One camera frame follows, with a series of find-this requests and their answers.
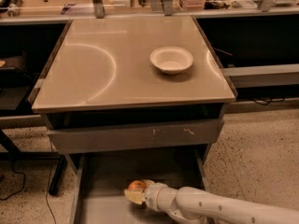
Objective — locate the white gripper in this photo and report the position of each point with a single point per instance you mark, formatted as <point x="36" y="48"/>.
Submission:
<point x="151" y="194"/>

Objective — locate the orange fruit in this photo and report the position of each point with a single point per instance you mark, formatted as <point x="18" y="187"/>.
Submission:
<point x="137" y="185"/>

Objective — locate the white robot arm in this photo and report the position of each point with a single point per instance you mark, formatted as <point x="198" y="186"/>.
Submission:
<point x="187" y="205"/>

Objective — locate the open grey middle drawer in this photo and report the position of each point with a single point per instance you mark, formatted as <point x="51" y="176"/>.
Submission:
<point x="103" y="177"/>

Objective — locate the grey top drawer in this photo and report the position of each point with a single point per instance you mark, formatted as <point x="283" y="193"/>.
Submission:
<point x="138" y="136"/>

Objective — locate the grey drawer cabinet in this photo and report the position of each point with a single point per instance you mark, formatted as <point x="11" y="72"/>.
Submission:
<point x="102" y="75"/>

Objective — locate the black table leg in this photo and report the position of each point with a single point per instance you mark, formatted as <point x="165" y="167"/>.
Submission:
<point x="54" y="183"/>

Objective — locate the white paper bowl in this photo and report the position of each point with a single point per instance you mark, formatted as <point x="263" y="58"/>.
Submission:
<point x="171" y="60"/>

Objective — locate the tool on left bench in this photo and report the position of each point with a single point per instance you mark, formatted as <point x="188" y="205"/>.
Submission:
<point x="11" y="7"/>

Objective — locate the grey metal post left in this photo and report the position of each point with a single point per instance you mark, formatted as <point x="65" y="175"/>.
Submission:
<point x="98" y="7"/>

